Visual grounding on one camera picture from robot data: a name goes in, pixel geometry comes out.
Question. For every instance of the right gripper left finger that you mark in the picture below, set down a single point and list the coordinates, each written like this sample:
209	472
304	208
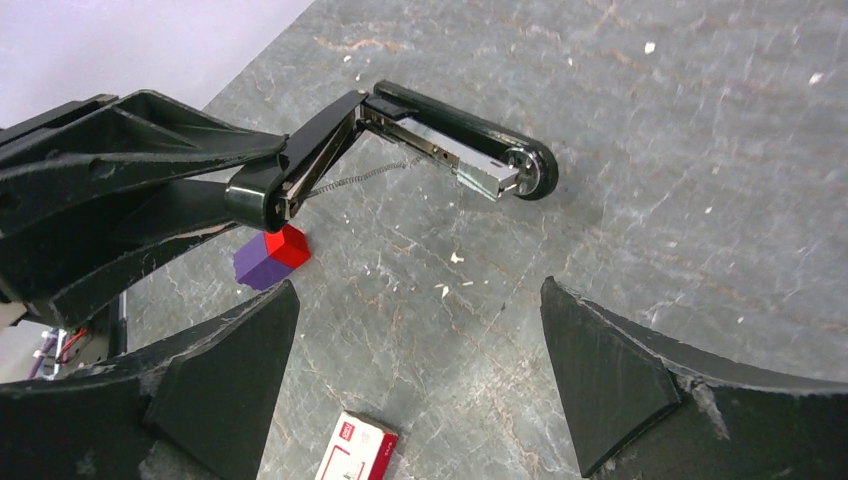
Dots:
195	405

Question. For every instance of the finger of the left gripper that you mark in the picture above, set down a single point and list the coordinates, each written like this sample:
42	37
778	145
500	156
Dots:
84	150
68	266

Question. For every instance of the purple red block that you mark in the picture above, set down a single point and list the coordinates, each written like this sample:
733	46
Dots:
268	258

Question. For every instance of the red white staple box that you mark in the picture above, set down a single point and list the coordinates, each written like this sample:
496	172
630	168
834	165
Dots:
360	448

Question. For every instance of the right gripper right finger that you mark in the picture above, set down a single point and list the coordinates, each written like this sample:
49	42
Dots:
642	405

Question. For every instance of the black stapler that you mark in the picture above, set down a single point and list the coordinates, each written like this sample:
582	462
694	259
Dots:
486	157

